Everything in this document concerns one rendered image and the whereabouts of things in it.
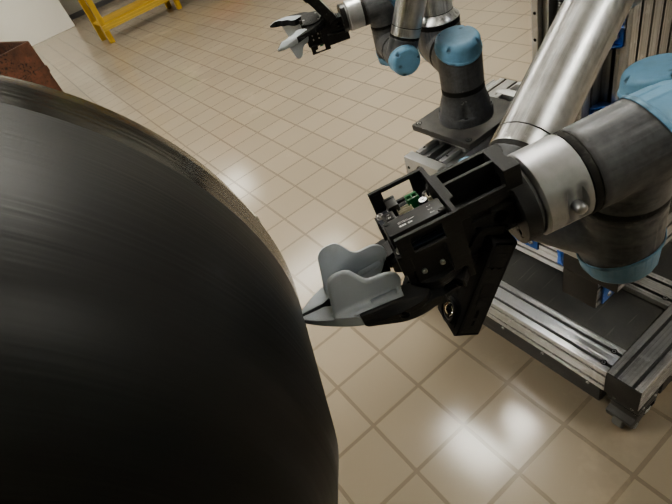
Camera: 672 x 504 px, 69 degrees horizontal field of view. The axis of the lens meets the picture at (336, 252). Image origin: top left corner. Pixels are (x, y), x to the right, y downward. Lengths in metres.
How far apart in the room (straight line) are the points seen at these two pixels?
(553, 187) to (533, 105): 0.21
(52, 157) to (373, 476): 1.42
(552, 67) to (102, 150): 0.48
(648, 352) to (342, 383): 0.93
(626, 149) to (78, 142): 0.38
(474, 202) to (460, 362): 1.38
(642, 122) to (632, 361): 1.12
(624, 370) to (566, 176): 1.10
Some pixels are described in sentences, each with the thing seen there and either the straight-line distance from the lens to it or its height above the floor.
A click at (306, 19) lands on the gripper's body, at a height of 1.07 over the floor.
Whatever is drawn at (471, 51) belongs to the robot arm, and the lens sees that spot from 1.38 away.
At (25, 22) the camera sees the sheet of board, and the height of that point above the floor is 0.32.
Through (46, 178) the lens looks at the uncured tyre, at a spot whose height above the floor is 1.36.
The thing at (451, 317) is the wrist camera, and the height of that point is 1.08.
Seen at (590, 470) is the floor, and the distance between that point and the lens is 1.59.
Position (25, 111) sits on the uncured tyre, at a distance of 0.36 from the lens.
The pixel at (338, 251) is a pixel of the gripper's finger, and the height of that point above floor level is 1.18.
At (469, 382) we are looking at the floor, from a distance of 1.71.
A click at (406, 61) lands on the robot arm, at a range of 1.33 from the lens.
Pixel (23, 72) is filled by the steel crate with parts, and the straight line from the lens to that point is 5.42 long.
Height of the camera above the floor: 1.46
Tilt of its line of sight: 40 degrees down
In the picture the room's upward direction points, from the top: 21 degrees counter-clockwise
